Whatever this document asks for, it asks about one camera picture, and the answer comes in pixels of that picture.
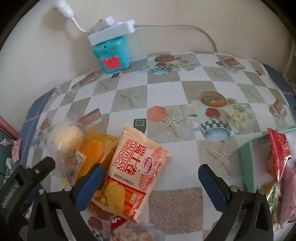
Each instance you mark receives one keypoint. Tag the small red candy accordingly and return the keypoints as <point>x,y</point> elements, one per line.
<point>116,221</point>

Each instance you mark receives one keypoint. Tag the orange swiss roll packet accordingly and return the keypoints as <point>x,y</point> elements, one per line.
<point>132,175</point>

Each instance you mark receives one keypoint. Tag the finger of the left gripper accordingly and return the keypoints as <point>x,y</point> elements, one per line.
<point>41,170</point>

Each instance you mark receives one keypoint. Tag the pink snack packet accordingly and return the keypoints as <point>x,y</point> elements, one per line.
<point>287,199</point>

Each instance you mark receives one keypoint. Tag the small pink sachet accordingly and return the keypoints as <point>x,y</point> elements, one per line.
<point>16,150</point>

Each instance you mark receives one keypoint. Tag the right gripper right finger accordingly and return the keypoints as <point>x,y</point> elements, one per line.
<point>229,200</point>

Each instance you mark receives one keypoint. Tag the white wall plug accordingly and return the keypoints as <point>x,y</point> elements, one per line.
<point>67,12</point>

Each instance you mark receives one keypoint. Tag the yellow transparent cake packet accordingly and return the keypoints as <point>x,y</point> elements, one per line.
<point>95,148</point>

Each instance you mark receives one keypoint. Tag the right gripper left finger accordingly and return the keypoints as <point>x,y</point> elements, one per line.
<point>44,222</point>

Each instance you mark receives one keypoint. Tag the green yellow snack packet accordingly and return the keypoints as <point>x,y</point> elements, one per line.
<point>272,191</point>

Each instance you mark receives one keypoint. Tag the white power strip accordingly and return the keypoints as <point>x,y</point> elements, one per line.
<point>108,29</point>

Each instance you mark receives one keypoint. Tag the red milk biscuit packet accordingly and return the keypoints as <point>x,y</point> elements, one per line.
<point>279,154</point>

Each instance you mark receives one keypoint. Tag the teal toy box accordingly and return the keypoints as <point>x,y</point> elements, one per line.
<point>113,55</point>

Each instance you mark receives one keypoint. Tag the checkered printed tablecloth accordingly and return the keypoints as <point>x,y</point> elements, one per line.
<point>200,107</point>

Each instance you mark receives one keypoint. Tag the clear round bun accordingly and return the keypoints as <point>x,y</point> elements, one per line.
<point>62,140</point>

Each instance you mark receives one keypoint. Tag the teal shallow box tray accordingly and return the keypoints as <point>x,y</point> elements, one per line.
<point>254,156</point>

